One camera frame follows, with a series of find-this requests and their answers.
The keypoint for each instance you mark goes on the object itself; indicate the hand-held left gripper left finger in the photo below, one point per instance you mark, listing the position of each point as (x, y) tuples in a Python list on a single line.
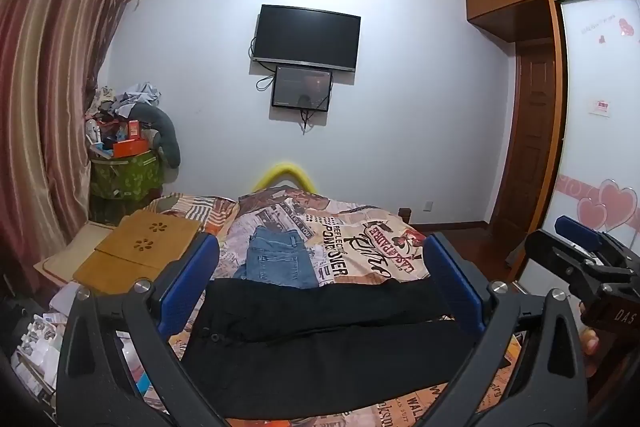
[(197, 277)]

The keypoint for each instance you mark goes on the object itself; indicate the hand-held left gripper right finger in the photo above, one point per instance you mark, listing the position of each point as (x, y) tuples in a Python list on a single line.
[(450, 277)]

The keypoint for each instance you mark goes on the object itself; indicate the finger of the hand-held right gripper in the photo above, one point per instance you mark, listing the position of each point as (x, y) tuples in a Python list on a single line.
[(575, 228), (555, 252)]

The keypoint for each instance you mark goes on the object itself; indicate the black pants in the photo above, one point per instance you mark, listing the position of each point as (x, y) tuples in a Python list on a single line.
[(325, 347)]

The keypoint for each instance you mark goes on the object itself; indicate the person's right hand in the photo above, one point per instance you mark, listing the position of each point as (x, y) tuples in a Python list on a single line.
[(592, 344)]

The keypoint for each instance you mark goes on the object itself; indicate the wooden lap desk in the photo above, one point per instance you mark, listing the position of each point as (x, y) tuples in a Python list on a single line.
[(145, 242)]

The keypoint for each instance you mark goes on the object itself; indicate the folded blue jeans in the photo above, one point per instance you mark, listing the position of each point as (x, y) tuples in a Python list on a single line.
[(277, 257)]

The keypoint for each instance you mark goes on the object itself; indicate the white heart-print wardrobe door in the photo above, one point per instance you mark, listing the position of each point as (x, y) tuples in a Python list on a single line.
[(595, 132)]

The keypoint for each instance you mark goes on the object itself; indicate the brown wooden door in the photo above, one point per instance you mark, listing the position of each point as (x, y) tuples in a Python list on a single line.
[(530, 132)]

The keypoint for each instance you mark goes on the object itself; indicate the bed with printed cover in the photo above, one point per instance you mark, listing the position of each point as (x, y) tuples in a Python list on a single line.
[(350, 237)]

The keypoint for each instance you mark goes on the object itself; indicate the green patterned storage box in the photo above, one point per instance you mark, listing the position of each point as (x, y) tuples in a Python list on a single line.
[(127, 177)]

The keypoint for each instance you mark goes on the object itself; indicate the beige cardboard sheet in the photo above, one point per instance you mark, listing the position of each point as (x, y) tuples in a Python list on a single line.
[(70, 252)]

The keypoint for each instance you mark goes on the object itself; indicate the yellow curved hoop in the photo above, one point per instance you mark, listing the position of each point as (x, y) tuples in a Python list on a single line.
[(282, 169)]

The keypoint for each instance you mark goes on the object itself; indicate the orange box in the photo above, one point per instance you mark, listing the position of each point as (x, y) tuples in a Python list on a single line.
[(130, 148)]

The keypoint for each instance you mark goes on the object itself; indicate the grey curved pillow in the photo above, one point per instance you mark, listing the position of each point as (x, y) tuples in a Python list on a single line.
[(167, 132)]

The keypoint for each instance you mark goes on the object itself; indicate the small red box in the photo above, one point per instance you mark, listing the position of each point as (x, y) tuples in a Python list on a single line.
[(134, 130)]

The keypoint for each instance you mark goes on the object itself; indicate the pile of white packets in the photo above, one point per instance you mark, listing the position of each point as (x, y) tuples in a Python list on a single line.
[(40, 347)]

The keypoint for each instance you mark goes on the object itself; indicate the pile of clothes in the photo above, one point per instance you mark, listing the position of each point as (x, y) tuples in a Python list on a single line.
[(130, 99)]

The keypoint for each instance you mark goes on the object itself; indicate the small black monitor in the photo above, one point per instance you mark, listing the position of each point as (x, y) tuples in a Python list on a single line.
[(302, 87)]

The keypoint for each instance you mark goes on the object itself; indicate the striped pink curtain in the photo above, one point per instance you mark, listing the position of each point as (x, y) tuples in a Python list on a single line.
[(50, 57)]

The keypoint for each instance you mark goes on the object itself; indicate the black wall television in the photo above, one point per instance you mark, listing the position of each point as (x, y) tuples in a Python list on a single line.
[(307, 37)]

